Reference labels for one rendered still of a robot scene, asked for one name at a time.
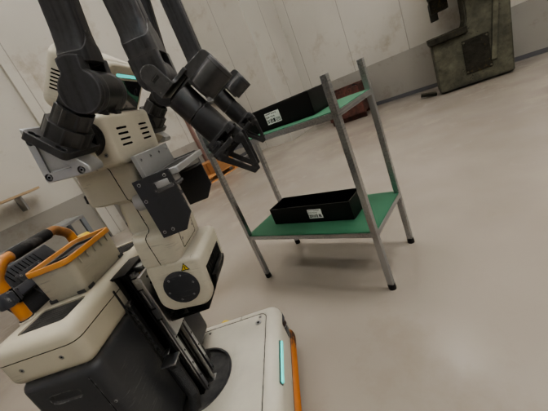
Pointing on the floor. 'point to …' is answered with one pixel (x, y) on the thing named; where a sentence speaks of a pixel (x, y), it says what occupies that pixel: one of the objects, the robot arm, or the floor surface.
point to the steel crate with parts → (356, 104)
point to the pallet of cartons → (214, 170)
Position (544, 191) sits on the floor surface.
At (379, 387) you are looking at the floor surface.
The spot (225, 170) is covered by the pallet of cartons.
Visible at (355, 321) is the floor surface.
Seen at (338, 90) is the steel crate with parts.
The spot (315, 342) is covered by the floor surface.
